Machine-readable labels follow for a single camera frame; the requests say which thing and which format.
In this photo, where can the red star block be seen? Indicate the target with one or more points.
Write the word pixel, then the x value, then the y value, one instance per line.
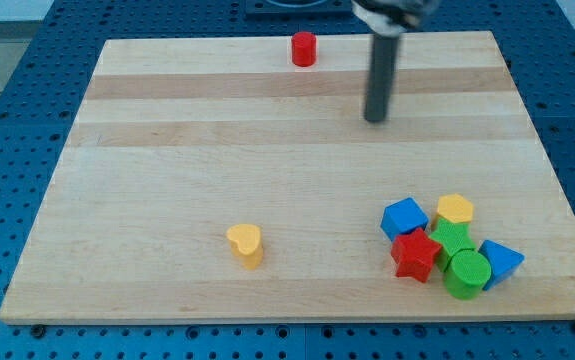
pixel 415 254

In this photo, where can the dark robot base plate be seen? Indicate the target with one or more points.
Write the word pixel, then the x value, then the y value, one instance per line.
pixel 298 8

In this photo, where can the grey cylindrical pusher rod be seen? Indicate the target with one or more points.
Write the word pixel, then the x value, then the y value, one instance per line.
pixel 381 75

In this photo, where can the blue triangle block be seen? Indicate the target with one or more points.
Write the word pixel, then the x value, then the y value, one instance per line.
pixel 503 260

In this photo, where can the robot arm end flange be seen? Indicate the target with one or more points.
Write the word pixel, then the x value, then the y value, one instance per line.
pixel 391 18

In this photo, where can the yellow hexagon block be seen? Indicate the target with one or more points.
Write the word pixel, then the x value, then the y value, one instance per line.
pixel 454 208

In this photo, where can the yellow heart block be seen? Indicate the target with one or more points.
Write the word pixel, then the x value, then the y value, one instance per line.
pixel 246 243

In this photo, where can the green cylinder block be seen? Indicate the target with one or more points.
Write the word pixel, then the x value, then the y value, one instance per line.
pixel 467 274

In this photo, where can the wooden board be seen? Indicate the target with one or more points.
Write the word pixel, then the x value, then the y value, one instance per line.
pixel 177 140

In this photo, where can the red cylinder block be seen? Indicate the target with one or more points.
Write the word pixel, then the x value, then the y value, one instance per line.
pixel 303 49

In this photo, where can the green star block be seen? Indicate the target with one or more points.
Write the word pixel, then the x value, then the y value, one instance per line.
pixel 453 237

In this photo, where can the blue cube block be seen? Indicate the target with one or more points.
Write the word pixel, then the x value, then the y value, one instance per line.
pixel 402 217

